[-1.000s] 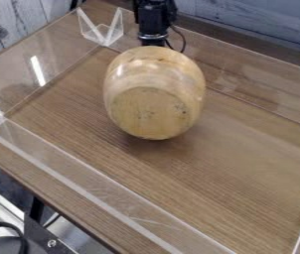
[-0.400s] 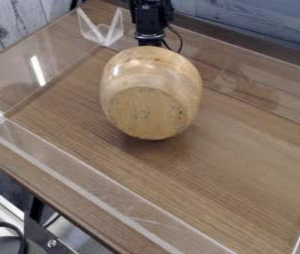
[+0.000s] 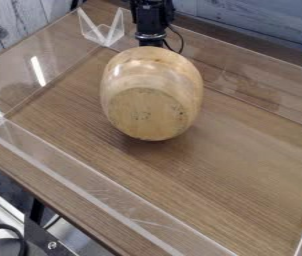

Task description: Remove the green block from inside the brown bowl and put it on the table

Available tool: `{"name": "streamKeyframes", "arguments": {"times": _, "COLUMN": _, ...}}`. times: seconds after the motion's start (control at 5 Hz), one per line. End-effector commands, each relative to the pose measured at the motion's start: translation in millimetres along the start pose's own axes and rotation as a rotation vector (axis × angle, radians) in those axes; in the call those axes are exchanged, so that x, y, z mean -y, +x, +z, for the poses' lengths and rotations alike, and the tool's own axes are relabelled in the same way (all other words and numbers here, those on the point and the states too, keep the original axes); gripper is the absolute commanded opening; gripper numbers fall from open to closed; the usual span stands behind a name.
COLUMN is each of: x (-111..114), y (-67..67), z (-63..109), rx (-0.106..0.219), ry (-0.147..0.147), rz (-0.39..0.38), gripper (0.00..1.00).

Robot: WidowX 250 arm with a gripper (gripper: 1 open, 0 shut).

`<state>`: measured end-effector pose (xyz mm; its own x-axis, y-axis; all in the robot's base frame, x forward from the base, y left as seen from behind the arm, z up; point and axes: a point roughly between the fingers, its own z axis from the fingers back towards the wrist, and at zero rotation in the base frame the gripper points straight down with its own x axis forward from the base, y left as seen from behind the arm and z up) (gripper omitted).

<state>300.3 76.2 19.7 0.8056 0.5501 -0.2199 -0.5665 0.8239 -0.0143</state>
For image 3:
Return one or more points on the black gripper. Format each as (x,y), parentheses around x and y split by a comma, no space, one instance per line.
(154,43)

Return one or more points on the light wooden bowl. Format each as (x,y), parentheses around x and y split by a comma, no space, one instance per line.
(152,93)

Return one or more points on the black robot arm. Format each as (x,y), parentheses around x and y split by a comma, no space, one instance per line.
(153,16)

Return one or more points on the black table leg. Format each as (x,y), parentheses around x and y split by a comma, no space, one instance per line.
(37,211)

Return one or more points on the clear acrylic corner bracket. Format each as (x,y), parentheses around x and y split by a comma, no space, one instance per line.
(103,34)

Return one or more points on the clear acrylic enclosure wall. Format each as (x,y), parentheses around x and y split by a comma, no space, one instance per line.
(213,193)

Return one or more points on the black metal bracket with screw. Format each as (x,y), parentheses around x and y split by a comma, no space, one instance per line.
(43,244)

